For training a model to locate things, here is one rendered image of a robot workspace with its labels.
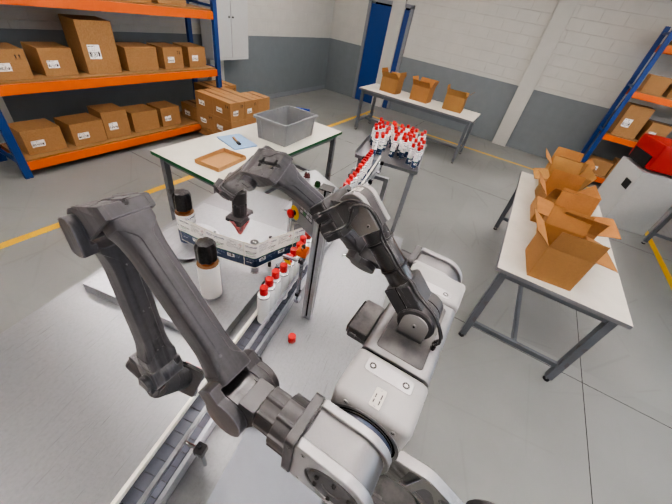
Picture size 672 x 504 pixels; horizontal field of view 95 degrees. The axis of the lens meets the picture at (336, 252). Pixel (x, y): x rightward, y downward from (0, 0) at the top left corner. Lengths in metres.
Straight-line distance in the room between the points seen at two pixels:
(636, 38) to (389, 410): 8.20
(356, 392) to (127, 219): 0.43
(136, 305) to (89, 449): 0.71
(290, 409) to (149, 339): 0.35
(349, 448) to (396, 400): 0.10
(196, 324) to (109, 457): 0.81
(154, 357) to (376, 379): 0.47
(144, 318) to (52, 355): 0.88
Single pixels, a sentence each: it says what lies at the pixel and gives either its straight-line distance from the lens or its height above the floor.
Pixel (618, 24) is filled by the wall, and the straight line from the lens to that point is 8.39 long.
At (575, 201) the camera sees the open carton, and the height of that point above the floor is 1.08.
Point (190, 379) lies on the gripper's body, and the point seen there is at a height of 1.15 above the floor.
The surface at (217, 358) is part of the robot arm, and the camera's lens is 0.56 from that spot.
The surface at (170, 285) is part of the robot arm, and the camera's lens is 0.54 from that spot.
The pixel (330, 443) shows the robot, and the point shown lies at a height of 1.50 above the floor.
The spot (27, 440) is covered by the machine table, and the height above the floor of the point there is 0.83.
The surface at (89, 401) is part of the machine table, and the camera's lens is 1.41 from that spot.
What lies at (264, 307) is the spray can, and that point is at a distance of 1.29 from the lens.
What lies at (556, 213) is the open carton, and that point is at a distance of 2.62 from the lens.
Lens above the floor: 1.98
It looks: 39 degrees down
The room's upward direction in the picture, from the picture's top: 12 degrees clockwise
